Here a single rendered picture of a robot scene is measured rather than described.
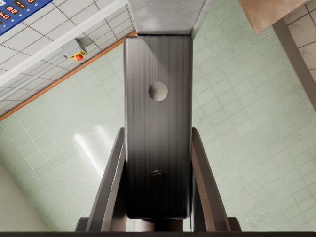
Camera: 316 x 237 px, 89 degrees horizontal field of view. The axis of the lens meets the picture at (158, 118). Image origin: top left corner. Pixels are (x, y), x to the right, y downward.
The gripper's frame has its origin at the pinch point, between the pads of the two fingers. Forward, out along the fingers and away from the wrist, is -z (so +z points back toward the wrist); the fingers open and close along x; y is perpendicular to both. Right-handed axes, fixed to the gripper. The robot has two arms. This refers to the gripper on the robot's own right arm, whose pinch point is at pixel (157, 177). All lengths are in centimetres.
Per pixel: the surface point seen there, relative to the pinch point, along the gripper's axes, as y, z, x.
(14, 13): 1, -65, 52
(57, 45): 18, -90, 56
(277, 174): 120, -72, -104
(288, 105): 71, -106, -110
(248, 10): 2, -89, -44
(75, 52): 24, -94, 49
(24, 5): -2, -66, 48
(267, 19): 4, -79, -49
